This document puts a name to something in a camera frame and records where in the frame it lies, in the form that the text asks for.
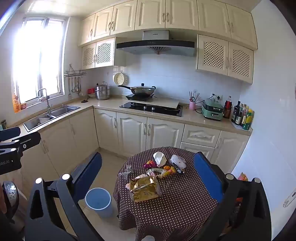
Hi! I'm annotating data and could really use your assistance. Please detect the black gas stove top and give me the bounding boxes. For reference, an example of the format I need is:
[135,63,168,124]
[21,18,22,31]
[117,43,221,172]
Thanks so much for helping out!
[120,102,183,117]

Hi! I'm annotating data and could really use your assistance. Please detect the black wok with lid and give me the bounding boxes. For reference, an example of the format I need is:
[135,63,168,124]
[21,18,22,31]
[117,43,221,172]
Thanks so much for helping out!
[118,83,156,97]

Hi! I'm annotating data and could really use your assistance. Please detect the pink utensil holder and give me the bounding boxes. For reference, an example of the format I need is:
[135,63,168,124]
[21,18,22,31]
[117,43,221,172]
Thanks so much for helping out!
[189,101,196,111]

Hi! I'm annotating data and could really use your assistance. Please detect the light blue trash bin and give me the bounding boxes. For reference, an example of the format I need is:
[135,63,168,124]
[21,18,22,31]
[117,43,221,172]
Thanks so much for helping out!
[85,187,113,218]

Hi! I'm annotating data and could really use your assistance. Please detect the magenta yellow snack wrapper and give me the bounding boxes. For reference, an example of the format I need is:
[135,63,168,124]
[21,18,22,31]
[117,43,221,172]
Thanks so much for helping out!
[144,160,158,169]

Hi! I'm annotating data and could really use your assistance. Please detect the dark oil bottle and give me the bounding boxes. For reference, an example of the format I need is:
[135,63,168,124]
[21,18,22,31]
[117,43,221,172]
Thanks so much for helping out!
[231,101,241,123]

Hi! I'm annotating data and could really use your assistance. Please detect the chrome faucet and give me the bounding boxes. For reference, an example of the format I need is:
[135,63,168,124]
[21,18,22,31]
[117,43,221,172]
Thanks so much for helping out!
[38,88,52,115]

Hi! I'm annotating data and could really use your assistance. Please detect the window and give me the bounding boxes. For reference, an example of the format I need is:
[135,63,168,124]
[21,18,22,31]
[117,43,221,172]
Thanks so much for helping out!
[12,16,66,105]

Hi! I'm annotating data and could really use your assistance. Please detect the white paper bag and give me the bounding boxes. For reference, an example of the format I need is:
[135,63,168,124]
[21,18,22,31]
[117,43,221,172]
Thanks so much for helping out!
[153,152,167,168]

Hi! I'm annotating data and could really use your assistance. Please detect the gold foil snack bag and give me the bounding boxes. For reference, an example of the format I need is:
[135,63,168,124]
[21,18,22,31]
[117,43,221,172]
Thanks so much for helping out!
[129,176,161,202]

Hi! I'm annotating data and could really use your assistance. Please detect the orange snack wrapper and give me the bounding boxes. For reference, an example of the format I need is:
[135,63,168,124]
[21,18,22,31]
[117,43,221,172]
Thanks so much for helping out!
[163,166,177,176]

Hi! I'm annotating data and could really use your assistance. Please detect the range hood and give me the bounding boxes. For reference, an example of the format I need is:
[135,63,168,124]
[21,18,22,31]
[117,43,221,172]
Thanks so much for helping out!
[116,30,196,57]

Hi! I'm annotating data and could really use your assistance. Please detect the lower cream cabinets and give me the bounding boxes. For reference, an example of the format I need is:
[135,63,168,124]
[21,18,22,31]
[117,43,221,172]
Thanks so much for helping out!
[0,107,253,193]

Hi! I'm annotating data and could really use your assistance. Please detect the cream cabinets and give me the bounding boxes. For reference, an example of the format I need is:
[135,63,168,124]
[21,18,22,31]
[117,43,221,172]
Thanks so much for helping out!
[0,107,253,193]
[78,1,258,84]

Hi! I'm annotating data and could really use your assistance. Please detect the hanging utensil rack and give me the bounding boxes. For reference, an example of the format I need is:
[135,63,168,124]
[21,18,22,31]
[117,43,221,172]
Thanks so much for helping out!
[64,64,86,98]

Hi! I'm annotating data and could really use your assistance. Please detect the round yellow steamer tray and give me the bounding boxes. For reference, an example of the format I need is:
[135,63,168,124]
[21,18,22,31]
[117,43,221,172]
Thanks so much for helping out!
[113,72,125,85]

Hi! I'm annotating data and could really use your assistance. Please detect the red cap soda bottle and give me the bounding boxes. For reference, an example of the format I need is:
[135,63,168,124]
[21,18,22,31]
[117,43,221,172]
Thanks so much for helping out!
[223,96,232,119]

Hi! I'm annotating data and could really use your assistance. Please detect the upper cream cabinets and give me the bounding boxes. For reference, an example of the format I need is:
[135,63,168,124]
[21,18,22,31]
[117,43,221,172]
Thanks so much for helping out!
[78,1,258,84]

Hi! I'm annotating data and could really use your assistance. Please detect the stainless steel sink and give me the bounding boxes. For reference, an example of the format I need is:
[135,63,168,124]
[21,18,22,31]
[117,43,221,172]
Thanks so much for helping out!
[23,105,80,132]

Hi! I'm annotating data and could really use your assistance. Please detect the pale green barcode wrapper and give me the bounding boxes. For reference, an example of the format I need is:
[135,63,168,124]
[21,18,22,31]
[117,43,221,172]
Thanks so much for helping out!
[146,168,166,177]

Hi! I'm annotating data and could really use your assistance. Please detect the green electric cooker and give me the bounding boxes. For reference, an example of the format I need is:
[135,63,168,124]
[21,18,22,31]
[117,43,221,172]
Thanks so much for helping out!
[201,99,224,121]

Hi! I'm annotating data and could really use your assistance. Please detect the translucent plastic bag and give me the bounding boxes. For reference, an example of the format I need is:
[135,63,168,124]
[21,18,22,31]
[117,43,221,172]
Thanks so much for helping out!
[169,155,186,170]

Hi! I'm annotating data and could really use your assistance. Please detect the brown polka dot tablecloth table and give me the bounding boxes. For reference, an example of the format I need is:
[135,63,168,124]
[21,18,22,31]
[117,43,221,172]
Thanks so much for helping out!
[113,147,218,240]

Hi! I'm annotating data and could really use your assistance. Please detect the stainless steel steamer pot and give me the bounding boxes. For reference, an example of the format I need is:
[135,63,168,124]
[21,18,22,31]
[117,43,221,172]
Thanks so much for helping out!
[95,81,110,100]

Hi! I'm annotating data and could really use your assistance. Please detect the clear crumpled wrapper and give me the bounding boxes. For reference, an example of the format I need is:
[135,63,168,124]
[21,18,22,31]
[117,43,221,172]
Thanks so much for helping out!
[122,165,134,180]

